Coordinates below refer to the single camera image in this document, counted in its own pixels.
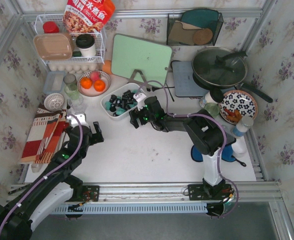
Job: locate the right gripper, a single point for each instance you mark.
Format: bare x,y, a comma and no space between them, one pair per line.
139,116

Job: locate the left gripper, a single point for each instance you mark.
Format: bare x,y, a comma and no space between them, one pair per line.
91,136

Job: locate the white storage basket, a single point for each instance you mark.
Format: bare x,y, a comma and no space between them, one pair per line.
119,92

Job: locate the grey blue oven mitt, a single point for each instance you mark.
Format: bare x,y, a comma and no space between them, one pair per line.
227,155

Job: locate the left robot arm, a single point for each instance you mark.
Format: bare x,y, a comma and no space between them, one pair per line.
56,184

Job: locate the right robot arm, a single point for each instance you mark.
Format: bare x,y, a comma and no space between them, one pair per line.
207,135

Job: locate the white coffee cup black lid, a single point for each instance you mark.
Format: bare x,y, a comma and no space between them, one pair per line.
86,44

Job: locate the clear glass tumbler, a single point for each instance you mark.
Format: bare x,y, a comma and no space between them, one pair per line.
78,105

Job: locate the right orange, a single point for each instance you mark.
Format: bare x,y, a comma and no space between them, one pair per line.
99,85

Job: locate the orange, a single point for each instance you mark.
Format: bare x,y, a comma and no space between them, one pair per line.
99,85
86,83

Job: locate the green glass tumbler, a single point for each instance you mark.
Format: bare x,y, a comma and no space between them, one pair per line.
72,92

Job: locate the left orange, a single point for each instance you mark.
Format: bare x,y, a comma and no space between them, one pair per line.
86,83

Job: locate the red striped towel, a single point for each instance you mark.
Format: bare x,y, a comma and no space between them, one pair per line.
44,135

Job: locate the white round strainer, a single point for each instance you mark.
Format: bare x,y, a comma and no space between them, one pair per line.
54,102

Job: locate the fruit bowl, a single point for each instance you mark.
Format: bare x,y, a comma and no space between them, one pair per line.
92,92

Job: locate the pink peach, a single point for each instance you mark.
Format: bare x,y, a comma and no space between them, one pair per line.
94,76

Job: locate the grey glass tumbler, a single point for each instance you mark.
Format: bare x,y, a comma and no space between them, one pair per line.
70,81

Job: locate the orange sponge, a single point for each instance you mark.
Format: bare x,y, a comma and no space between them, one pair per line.
107,67

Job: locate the grey induction cooker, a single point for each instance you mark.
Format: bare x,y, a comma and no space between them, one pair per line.
185,86

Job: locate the clear lidded container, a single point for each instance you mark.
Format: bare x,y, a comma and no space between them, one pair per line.
53,82

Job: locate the egg tray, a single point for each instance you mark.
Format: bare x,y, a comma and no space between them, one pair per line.
75,68

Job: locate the green cutting board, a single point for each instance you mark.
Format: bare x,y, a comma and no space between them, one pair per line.
132,53

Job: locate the green glass cup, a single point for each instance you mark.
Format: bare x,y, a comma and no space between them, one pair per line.
213,109

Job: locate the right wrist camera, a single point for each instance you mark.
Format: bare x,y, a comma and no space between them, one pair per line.
140,97

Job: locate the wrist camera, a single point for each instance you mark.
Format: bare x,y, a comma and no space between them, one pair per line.
140,97
77,119

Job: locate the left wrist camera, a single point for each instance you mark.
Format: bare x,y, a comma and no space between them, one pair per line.
77,119

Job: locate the white wire rack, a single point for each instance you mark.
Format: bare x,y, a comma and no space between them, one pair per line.
76,56

